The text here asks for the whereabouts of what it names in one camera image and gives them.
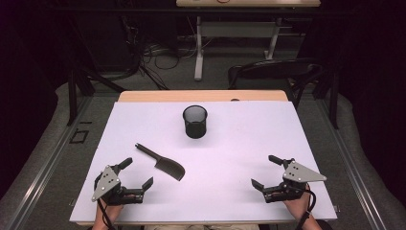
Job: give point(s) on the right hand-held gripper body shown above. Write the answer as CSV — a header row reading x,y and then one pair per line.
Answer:
x,y
301,175

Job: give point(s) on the black tape square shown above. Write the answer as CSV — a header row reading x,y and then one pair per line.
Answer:
x,y
71,139

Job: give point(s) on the white-legged wooden desk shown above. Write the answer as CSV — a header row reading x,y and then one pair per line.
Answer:
x,y
239,29

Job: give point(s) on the dark plastic knife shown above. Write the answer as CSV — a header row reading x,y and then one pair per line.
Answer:
x,y
169,167

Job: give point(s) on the black chair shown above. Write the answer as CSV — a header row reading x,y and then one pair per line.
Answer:
x,y
274,68

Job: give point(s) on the person's right hand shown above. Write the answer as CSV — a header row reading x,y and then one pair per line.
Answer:
x,y
301,207

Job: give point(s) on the black tape strip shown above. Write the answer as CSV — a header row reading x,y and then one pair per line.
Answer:
x,y
85,122

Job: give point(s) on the black metal stand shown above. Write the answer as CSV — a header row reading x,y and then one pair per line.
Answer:
x,y
72,96
333,102

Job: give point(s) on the aluminium floor rail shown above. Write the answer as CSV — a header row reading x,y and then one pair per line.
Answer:
x,y
48,166
354,169

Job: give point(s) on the black metal crossbar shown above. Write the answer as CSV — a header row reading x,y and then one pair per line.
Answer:
x,y
127,10

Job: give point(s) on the wooden table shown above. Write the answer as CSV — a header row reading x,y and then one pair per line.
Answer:
x,y
191,96

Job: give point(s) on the person's left hand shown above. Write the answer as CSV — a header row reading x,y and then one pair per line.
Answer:
x,y
110,212

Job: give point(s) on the black mesh cup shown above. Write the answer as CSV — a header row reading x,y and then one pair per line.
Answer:
x,y
195,126

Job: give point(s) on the white table mat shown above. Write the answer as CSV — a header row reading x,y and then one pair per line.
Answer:
x,y
223,166

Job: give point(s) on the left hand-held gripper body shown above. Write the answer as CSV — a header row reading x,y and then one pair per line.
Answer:
x,y
107,187

